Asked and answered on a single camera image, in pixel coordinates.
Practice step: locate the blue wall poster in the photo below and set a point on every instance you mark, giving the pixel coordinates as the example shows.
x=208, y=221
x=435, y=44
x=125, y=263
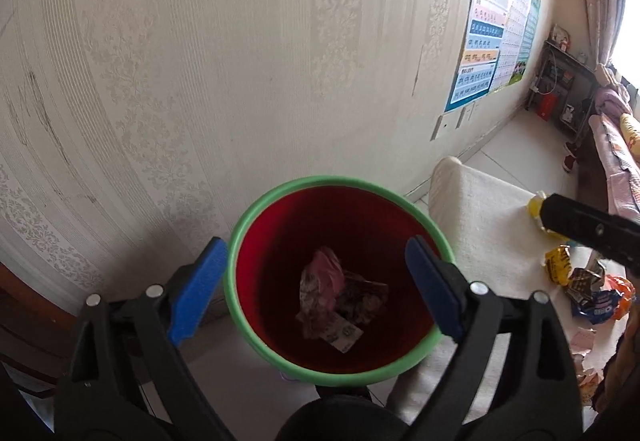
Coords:
x=480, y=46

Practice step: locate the white wall plate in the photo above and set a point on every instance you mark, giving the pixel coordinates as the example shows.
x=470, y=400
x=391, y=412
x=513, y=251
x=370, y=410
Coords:
x=440, y=127

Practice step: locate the dark metal shelf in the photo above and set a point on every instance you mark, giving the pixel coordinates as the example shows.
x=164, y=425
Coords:
x=575, y=81

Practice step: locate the orange wrapper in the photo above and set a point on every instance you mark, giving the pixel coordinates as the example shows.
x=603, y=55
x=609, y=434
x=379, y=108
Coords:
x=622, y=291

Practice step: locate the white grid wall poster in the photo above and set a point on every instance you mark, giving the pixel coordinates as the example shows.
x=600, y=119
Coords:
x=515, y=31

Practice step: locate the red shoe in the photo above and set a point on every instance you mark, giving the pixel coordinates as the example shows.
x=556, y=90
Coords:
x=570, y=161

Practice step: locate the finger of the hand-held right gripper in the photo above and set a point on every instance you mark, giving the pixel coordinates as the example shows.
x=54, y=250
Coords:
x=590, y=228

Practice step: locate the shiny dark brown wrapper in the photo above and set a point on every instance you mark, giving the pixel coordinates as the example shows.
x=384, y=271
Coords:
x=582, y=281

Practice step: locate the green bordered wall poster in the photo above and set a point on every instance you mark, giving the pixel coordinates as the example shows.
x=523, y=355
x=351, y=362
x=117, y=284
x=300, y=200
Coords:
x=531, y=21

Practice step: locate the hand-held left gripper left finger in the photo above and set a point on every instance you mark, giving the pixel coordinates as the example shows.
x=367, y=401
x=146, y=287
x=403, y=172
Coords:
x=200, y=286

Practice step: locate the bright yellow wrapper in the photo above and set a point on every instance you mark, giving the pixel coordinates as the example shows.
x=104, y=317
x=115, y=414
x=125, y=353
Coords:
x=535, y=207

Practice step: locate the white and green wrapper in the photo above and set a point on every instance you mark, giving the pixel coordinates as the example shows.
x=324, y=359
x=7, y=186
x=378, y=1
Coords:
x=340, y=333

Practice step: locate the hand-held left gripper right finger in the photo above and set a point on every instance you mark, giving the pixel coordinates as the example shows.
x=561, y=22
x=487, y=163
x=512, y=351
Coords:
x=430, y=291

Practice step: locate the white table cloth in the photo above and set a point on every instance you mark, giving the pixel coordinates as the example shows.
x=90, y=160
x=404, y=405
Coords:
x=480, y=221

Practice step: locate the purple blanket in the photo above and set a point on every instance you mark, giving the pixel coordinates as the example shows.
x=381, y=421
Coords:
x=610, y=103

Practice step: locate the torn white paper scraps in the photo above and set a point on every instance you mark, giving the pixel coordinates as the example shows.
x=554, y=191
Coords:
x=582, y=343

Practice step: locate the crumpled dark brown wrapper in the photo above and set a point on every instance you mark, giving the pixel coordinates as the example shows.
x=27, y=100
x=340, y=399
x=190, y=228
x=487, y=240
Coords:
x=365, y=296

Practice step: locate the crumpled pink wrapper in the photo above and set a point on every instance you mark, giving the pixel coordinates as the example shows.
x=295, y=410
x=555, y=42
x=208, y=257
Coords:
x=325, y=271

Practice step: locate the white wall socket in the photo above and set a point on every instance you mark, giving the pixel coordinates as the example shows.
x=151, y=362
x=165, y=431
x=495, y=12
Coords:
x=460, y=118
x=470, y=112

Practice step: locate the red bin with green rim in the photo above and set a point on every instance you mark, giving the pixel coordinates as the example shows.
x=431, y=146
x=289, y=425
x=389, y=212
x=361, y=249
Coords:
x=280, y=271

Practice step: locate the yellow blanket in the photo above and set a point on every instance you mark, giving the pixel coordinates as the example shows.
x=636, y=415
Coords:
x=631, y=133

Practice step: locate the bright window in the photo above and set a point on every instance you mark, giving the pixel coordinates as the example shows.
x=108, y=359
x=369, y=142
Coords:
x=630, y=31

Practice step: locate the red box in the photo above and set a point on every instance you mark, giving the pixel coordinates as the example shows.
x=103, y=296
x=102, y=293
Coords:
x=547, y=104

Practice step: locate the dark blue wrapper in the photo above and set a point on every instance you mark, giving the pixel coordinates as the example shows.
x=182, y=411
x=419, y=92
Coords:
x=600, y=308

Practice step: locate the pink quilt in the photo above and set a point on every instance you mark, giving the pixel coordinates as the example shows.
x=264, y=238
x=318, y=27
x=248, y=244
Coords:
x=617, y=171

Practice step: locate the dark wooden furniture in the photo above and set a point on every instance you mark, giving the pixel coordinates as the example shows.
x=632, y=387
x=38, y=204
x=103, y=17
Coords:
x=20, y=321

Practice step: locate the yellow and black wrapper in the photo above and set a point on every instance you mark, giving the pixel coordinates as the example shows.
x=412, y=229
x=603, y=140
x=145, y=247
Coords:
x=557, y=266

